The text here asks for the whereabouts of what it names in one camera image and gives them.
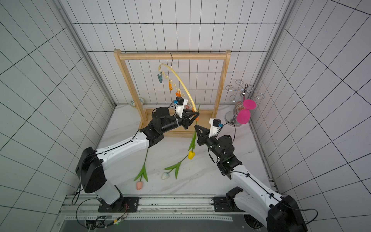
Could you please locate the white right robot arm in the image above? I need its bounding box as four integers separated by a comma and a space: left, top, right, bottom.
195, 125, 308, 232

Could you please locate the yellow tulip flower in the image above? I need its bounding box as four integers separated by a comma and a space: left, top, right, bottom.
187, 105, 201, 160

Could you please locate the chrome glass holder stand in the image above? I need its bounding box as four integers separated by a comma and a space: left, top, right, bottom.
225, 84, 264, 127

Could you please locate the teal clothespin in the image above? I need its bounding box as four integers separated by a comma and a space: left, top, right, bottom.
157, 74, 163, 83

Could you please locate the white tulip flower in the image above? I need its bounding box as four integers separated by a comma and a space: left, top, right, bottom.
161, 156, 188, 180

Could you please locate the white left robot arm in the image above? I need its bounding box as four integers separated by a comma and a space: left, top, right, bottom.
75, 106, 200, 205

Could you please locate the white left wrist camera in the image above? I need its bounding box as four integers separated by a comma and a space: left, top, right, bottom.
174, 97, 188, 118

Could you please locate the pink tulip flower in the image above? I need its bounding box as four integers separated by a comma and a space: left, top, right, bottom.
134, 149, 149, 190

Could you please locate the metal base rail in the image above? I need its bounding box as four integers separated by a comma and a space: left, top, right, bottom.
59, 192, 269, 223

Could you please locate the wooden hanging rack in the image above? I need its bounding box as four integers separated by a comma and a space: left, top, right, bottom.
114, 49, 231, 129

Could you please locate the yellow wavy clothes hanger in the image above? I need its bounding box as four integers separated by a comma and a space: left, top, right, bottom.
158, 63, 197, 112

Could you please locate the magenta plastic wine glass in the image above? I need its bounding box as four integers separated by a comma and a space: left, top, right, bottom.
236, 99, 257, 124

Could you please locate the red patterned wine glass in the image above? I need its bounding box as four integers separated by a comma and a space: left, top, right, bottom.
235, 104, 245, 113

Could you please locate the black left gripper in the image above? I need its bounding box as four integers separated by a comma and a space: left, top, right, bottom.
162, 109, 201, 132

